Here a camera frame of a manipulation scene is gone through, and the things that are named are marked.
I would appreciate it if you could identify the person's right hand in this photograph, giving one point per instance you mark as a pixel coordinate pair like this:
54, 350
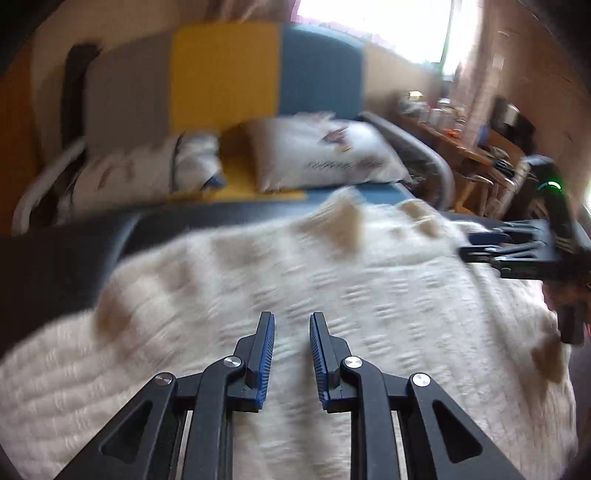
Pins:
565, 295

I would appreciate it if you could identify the pink patterned curtain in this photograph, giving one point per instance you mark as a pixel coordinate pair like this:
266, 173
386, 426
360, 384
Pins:
480, 92

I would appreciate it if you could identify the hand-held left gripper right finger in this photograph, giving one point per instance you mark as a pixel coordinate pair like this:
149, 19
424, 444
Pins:
318, 355

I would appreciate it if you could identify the grey yellow blue sofa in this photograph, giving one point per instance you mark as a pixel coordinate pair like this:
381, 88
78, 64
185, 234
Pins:
221, 69

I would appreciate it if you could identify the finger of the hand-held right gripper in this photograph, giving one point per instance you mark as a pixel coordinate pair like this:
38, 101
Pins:
480, 255
485, 237

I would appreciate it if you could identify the grey deer print pillow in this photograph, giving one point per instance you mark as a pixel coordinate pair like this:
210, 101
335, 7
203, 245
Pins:
314, 152

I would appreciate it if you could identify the brown wooden wardrobe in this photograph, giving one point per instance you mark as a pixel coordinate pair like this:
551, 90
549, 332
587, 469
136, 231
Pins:
27, 138

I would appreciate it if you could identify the black television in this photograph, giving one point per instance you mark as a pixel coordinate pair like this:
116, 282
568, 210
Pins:
508, 115

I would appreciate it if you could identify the wooden desk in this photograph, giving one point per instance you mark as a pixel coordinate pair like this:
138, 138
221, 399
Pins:
461, 147

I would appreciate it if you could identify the white triangle pattern pillow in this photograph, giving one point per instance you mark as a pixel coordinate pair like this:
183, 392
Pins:
138, 175

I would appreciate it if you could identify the large bright window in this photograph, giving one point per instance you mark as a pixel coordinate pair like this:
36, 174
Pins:
392, 27

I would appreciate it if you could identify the cream knit sweater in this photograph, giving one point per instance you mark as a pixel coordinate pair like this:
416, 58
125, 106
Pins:
369, 300

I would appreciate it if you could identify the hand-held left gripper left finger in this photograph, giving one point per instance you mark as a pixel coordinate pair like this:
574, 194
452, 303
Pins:
267, 355

